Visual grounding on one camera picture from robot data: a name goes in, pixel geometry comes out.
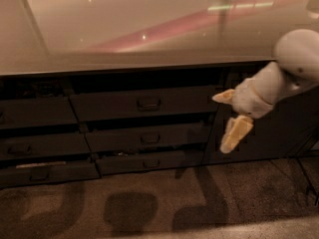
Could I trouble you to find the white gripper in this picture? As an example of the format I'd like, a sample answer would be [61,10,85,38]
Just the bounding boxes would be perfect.
[211,78,273,153]

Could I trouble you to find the dark drawer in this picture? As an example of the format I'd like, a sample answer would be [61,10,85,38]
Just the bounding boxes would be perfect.
[70,86,218,121]
[85,122,211,152]
[0,161,100,188]
[0,97,77,129]
[0,133,90,160]
[96,149,203,175]

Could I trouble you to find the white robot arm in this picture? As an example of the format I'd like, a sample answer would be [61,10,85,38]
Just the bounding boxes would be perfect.
[211,29,319,153]

